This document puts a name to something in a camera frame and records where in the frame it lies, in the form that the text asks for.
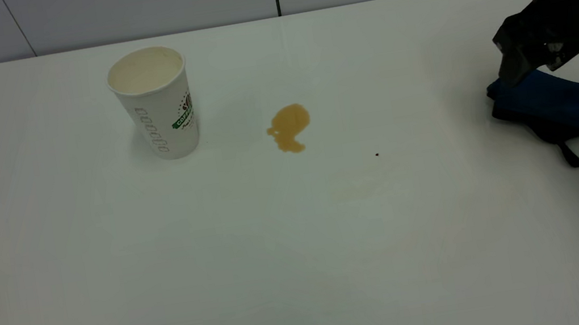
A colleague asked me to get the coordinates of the blue cloth with black trim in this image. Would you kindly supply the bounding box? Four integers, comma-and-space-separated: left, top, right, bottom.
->
483, 62, 579, 180

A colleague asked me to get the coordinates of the white paper coffee cup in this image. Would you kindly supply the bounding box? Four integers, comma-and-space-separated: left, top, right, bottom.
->
103, 41, 203, 168

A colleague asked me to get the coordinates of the brown coffee spill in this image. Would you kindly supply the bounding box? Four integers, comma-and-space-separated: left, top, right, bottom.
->
263, 102, 316, 157

